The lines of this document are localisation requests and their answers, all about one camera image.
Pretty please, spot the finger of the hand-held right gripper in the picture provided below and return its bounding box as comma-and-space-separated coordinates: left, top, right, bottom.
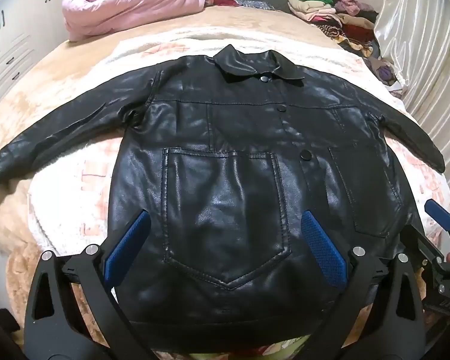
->
399, 225, 449, 271
424, 199, 450, 241

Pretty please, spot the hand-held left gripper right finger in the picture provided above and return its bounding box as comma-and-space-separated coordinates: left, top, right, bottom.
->
301, 210, 426, 360

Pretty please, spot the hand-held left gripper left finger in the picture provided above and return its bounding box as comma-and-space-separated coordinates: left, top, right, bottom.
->
24, 210, 152, 360

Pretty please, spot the black leather jacket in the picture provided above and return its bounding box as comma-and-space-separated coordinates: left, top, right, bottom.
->
0, 44, 446, 344

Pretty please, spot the pile of folded clothes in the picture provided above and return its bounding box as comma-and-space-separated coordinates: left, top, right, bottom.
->
286, 0, 403, 88

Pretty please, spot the white orange bear blanket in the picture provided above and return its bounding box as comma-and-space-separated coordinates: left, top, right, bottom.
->
26, 26, 450, 360

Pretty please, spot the white satin curtain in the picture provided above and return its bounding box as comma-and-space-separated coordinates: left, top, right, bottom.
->
373, 0, 450, 205

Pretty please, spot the pink quilt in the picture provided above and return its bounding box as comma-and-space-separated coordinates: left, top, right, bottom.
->
62, 0, 207, 42

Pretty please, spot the white wardrobe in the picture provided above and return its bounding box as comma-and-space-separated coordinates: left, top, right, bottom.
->
0, 0, 70, 96

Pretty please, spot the speckled grey cloth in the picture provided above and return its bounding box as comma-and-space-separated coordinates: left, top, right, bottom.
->
234, 0, 276, 11

